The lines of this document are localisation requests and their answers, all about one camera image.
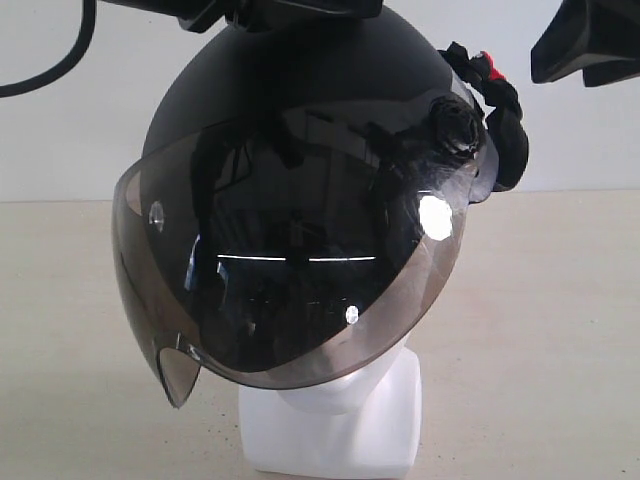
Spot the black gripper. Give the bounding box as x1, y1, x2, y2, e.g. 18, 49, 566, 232
530, 0, 639, 88

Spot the black helmet with visor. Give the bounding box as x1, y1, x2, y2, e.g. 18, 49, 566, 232
111, 13, 528, 407

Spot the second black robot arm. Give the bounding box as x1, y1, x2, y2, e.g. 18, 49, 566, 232
116, 1, 639, 88

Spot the white mannequin head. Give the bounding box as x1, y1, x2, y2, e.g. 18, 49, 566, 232
238, 345, 422, 479

